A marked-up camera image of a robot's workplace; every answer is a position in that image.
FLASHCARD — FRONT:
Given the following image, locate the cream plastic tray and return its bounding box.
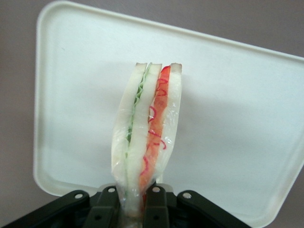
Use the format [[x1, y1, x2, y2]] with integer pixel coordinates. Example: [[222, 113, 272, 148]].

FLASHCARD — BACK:
[[32, 0, 304, 228]]

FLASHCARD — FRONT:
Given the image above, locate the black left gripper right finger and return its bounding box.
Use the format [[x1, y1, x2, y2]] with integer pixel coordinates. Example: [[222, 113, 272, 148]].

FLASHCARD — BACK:
[[142, 185, 246, 228]]

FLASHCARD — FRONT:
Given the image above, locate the triangle sandwich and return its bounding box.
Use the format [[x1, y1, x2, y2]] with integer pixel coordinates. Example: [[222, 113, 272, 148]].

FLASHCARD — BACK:
[[110, 62, 184, 228]]

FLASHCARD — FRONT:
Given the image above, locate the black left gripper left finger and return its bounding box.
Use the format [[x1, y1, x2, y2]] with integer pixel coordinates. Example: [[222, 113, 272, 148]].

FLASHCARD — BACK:
[[0, 185, 121, 228]]

